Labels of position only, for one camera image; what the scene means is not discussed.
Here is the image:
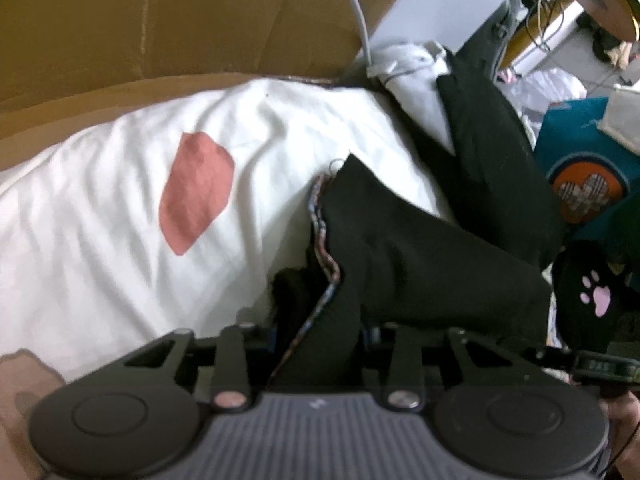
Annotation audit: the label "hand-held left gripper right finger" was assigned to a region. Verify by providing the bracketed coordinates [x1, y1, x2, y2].
[361, 324, 523, 409]

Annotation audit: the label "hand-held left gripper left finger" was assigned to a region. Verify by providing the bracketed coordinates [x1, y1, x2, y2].
[120, 321, 278, 409]

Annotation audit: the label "black shorts with bear-print sides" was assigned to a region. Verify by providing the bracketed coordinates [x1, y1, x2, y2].
[267, 154, 553, 396]

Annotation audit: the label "person's right hand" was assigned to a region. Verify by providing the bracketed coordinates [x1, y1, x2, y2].
[606, 392, 640, 443]

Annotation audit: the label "cream bear-print blanket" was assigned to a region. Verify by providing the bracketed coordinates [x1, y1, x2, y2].
[0, 77, 451, 480]

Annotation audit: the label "folded black garment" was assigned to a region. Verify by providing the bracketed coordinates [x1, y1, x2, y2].
[400, 49, 568, 273]

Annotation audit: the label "pale beige bundle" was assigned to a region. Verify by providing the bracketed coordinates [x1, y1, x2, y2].
[597, 85, 640, 155]

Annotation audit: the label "white folded garment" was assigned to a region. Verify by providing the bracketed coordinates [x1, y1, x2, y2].
[367, 42, 458, 156]

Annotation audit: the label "white plastic bag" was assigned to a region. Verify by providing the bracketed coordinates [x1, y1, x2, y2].
[500, 67, 588, 126]

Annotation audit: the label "grey backpack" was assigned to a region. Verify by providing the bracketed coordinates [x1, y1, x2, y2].
[457, 0, 521, 81]

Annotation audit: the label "brown cardboard sheet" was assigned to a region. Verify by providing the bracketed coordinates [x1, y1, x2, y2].
[0, 0, 426, 171]

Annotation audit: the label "round wooden table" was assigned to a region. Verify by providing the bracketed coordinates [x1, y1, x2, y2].
[500, 0, 640, 71]

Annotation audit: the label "white cable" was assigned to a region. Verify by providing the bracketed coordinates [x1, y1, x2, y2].
[345, 0, 381, 68]

